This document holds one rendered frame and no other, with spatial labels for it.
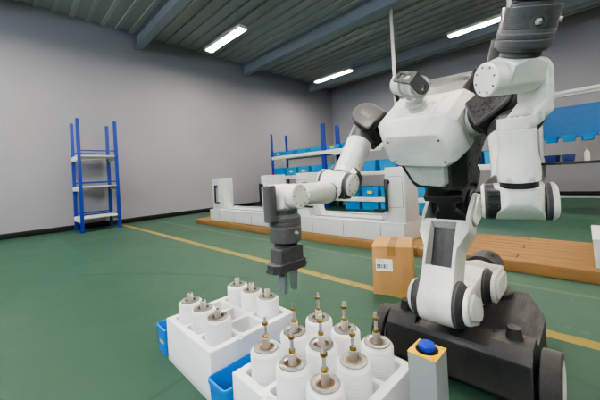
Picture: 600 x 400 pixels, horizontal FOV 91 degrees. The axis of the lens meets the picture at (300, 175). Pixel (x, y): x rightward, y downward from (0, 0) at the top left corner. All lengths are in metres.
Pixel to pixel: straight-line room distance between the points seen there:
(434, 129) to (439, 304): 0.53
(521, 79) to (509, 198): 0.23
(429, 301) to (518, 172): 0.54
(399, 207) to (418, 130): 2.10
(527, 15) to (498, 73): 0.09
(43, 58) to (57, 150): 1.63
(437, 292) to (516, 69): 0.69
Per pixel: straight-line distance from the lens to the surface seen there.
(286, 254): 0.80
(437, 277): 1.10
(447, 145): 0.93
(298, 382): 0.93
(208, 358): 1.23
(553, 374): 1.21
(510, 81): 0.69
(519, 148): 0.70
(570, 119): 6.60
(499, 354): 1.22
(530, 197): 0.72
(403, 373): 1.06
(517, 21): 0.68
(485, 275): 1.41
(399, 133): 0.97
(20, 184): 6.80
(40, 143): 6.86
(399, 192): 2.98
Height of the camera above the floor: 0.76
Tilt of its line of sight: level
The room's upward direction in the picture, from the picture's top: 3 degrees counter-clockwise
